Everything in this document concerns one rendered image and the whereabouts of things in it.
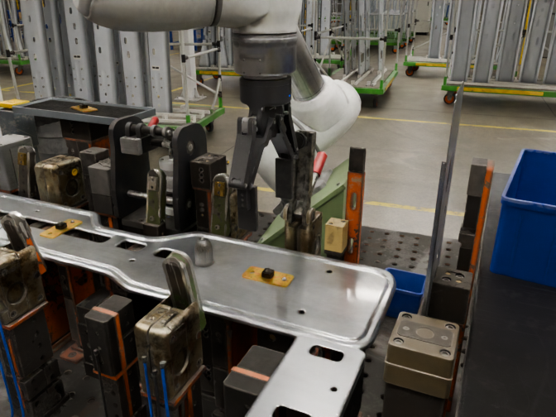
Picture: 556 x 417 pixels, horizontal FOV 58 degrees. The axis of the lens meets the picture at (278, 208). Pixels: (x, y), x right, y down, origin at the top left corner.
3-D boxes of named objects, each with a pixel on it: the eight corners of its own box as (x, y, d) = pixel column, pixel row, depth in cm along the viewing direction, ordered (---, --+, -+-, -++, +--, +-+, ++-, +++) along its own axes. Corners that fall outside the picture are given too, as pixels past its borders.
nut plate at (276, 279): (241, 277, 85) (240, 270, 84) (251, 266, 88) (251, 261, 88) (286, 288, 82) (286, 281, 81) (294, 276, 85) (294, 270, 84)
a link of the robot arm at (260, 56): (219, 35, 67) (222, 79, 70) (281, 36, 64) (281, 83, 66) (250, 30, 75) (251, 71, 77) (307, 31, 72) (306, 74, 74)
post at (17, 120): (25, 247, 159) (-7, 109, 141) (44, 237, 165) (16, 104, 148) (42, 252, 156) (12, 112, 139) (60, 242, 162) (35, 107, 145)
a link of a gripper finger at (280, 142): (254, 118, 75) (257, 110, 76) (275, 158, 85) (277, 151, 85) (279, 120, 74) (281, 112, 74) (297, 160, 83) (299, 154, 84)
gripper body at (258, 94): (255, 69, 77) (256, 129, 80) (227, 78, 70) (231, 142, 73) (300, 72, 74) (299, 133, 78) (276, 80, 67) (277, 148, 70)
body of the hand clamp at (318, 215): (282, 364, 109) (282, 218, 95) (294, 346, 115) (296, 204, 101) (307, 372, 107) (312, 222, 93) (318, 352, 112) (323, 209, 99)
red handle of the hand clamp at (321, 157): (286, 211, 94) (312, 148, 101) (289, 218, 95) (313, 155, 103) (307, 215, 92) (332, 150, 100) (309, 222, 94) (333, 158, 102)
